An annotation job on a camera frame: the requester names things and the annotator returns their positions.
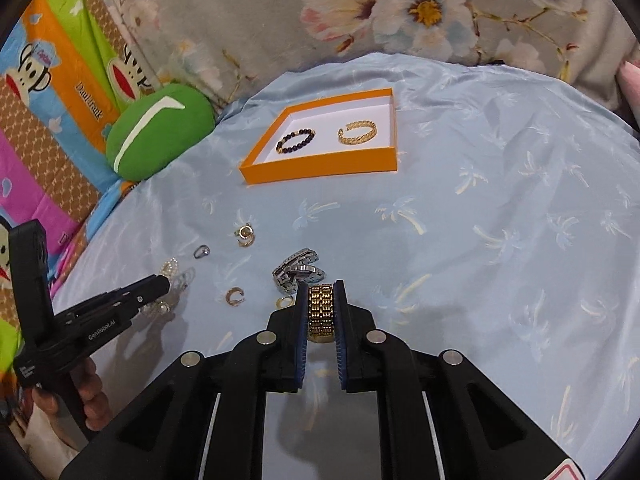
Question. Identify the orange shallow box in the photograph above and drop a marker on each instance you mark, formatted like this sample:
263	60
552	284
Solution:
320	170

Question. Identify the gold link watch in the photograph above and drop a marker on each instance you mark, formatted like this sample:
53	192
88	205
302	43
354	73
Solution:
320	312

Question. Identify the pink cloth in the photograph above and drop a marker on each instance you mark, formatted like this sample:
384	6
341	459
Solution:
631	90

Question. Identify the grey floral blanket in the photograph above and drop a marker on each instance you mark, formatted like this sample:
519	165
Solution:
260	15

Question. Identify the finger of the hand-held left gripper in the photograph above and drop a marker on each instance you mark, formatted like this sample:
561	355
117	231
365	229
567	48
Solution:
135	287
145	304

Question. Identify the cartoon printed blanket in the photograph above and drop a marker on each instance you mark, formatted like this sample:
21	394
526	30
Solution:
55	110

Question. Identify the person's left hand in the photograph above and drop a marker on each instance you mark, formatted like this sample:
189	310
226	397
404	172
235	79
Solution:
95	400

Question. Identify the gold hoop earring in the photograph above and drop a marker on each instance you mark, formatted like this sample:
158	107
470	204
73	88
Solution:
244	234
230	297

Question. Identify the green plush cushion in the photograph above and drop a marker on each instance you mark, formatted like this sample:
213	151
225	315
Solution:
160	130

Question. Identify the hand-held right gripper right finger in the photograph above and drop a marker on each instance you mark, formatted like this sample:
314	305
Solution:
340	340

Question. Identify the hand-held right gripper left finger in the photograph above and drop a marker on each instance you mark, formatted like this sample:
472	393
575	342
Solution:
301	340

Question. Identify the light blue palm-print cloth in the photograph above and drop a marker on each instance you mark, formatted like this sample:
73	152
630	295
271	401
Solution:
475	260

